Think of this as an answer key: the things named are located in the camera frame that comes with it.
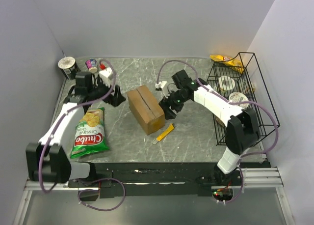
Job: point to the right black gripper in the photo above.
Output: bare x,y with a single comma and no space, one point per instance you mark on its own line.
165,103

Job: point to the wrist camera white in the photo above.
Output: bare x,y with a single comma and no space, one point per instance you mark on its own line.
161,85
107,76

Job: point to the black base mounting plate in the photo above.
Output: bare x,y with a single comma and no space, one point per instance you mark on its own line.
155,179

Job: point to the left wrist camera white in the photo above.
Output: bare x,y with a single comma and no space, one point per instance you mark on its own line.
107,76

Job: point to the green Chuba chips bag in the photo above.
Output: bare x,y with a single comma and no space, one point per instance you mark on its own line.
90,134

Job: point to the black wire rack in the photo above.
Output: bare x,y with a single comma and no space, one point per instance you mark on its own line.
240,79

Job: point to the purple yogurt cup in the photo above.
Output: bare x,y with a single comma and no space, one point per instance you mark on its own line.
91,65

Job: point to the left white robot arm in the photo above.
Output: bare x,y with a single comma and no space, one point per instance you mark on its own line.
46,159

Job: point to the aluminium rail frame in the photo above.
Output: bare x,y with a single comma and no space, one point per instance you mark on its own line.
254,178

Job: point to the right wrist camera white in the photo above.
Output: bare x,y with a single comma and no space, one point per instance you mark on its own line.
161,85

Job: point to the brown cardboard express box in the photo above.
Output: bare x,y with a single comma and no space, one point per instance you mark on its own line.
146,109

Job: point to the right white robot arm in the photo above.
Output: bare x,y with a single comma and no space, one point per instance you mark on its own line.
242,127

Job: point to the black cylindrical snack can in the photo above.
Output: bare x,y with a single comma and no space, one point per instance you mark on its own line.
68,67

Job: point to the yellow utility knife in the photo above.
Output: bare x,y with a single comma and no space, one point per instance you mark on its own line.
169,129

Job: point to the yellow chips bag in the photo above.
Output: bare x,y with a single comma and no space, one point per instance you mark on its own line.
234,63

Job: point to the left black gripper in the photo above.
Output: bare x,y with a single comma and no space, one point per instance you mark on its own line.
116,98

